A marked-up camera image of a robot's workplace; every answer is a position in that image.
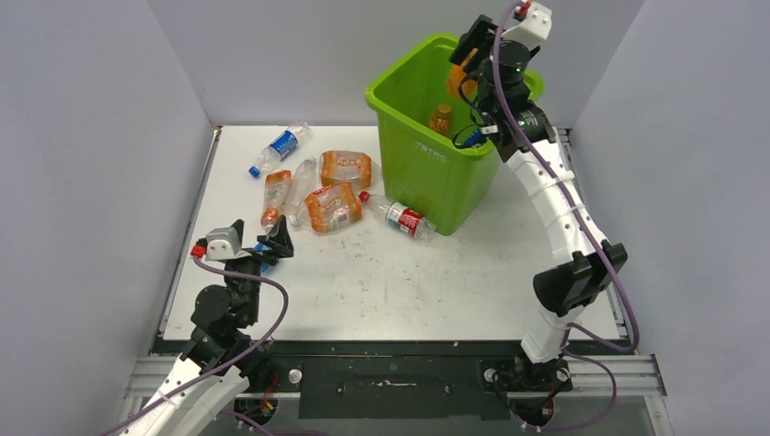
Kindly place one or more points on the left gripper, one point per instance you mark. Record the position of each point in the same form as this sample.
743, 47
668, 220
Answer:
279, 238

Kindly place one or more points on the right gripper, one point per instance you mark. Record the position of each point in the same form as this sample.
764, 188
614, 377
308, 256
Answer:
478, 37

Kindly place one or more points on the orange juice bottle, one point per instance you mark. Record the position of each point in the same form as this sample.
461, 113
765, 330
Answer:
457, 75
440, 119

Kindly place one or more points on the pepsi bottle blue cap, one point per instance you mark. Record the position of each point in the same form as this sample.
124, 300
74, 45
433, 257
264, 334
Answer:
476, 139

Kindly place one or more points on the crushed blue label bottle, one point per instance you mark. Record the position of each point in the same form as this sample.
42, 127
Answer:
272, 240

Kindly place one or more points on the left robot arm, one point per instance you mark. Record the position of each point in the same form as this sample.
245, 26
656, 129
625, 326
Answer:
220, 360

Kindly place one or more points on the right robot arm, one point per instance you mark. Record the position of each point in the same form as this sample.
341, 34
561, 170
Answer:
489, 64

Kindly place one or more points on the red label bottle by bin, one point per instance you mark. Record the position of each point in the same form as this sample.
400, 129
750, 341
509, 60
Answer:
399, 216

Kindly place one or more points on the green plastic bin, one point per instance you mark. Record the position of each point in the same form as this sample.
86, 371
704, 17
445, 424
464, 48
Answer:
422, 169

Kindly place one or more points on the small orange label bottle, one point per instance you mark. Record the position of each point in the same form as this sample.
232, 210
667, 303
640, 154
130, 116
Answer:
276, 189

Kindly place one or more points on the clear bottle no label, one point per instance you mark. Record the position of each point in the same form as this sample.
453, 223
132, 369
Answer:
302, 185

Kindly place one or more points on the blue label bottle far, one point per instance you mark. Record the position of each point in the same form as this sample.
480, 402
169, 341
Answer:
271, 156

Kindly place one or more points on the orange crushed bottle middle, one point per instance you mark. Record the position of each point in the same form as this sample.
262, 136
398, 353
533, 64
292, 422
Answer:
331, 208

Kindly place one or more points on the orange crushed bottle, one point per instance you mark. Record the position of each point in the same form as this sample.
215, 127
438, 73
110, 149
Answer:
331, 208
339, 166

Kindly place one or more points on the orange crushed bottle top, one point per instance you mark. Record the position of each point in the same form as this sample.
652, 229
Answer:
339, 166

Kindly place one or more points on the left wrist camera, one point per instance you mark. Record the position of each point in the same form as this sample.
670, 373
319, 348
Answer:
215, 246

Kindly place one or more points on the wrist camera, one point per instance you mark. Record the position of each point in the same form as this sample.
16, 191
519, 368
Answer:
215, 246
533, 23

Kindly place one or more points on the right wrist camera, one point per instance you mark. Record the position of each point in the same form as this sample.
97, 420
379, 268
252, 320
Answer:
533, 23

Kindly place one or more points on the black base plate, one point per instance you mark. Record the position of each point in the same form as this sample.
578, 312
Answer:
408, 380

